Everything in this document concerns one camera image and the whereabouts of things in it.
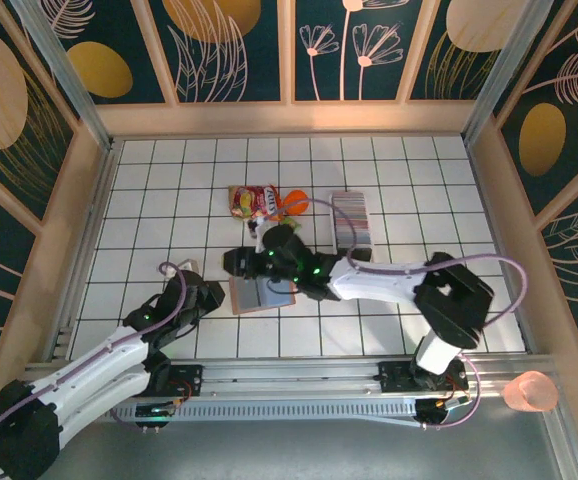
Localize black controller board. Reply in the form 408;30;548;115
135;399;175;434
415;394;470;431

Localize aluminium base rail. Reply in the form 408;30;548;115
23;355;558;432

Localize pink translucent cup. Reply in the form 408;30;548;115
502;370;560;414

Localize aluminium frame post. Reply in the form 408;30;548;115
11;0;115;151
461;0;543;146

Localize orange fruit candy bag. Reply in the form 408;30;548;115
227;184;284;222

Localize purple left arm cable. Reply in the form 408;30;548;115
0;260;189;479

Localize white flat cable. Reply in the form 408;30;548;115
336;412;423;429

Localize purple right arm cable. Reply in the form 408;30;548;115
267;198;528;326

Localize white slotted card tray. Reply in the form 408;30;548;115
329;189;376;266

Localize stack of colourful cards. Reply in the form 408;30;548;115
332;192;373;250

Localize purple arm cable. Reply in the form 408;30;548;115
0;260;189;479
267;198;528;326

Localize orange fruit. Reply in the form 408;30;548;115
282;189;311;217

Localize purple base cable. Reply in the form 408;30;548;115
107;397;140;427
421;369;486;432

